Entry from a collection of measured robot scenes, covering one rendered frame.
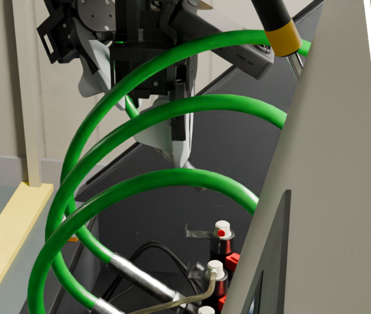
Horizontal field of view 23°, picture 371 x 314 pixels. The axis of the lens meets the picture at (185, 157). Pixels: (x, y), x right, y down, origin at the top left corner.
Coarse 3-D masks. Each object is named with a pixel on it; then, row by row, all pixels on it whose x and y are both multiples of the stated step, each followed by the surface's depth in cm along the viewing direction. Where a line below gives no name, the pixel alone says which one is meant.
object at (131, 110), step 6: (120, 42) 108; (114, 60) 110; (114, 66) 110; (126, 96) 111; (126, 102) 112; (132, 102) 112; (126, 108) 112; (132, 108) 112; (132, 114) 112; (138, 114) 112
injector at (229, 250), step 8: (232, 232) 103; (216, 240) 102; (224, 240) 102; (232, 240) 102; (216, 248) 102; (224, 248) 102; (232, 248) 103; (216, 256) 103; (224, 256) 102; (200, 264) 105; (224, 264) 103; (232, 272) 104
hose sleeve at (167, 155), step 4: (156, 148) 112; (160, 152) 112; (164, 152) 111; (168, 152) 111; (164, 156) 112; (168, 156) 111; (172, 156) 111; (168, 160) 111; (172, 160) 111; (172, 164) 111; (184, 164) 111; (188, 164) 111
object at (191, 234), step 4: (188, 232) 103; (192, 232) 103; (196, 232) 103; (200, 232) 103; (204, 232) 103; (208, 232) 103; (188, 236) 103; (192, 236) 103; (196, 236) 103; (200, 236) 103; (204, 236) 103; (208, 236) 103
